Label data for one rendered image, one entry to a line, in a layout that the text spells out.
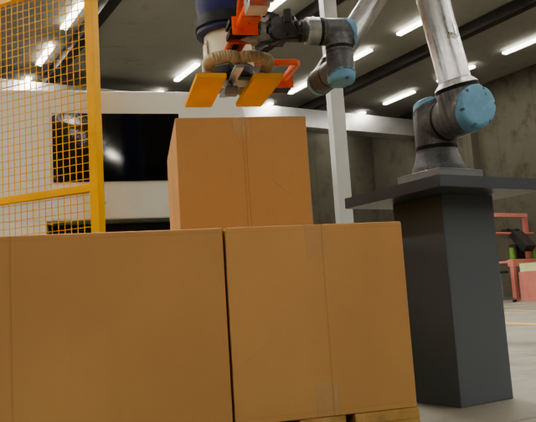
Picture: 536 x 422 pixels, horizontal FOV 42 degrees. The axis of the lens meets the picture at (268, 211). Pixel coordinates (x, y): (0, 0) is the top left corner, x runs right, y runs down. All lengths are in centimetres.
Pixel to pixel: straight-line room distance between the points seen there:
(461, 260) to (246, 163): 84
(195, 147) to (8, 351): 93
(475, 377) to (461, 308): 23
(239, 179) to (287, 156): 17
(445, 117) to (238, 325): 129
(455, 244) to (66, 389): 147
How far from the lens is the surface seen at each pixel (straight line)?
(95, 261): 141
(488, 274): 255
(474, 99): 244
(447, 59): 249
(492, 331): 255
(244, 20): 217
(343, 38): 230
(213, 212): 205
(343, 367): 150
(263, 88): 243
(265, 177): 209
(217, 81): 233
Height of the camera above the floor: 39
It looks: 7 degrees up
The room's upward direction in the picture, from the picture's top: 4 degrees counter-clockwise
